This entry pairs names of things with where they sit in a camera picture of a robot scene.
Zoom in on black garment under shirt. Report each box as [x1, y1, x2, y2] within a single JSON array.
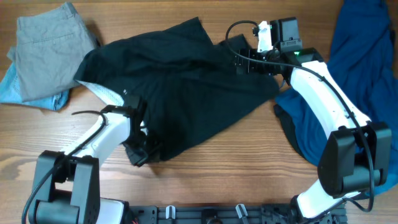
[[273, 104, 304, 158]]

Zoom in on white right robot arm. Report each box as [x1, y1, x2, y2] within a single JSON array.
[[235, 48, 392, 223]]

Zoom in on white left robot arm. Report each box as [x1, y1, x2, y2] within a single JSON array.
[[21, 103, 160, 223]]

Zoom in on folded grey shorts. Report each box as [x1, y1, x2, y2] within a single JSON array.
[[8, 2, 98, 102]]

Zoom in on folded light blue jeans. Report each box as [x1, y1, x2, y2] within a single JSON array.
[[1, 63, 69, 111]]

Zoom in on black shorts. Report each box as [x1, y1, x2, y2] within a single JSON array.
[[75, 18, 279, 161]]

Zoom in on blue shirt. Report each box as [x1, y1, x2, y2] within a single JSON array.
[[275, 0, 397, 195]]

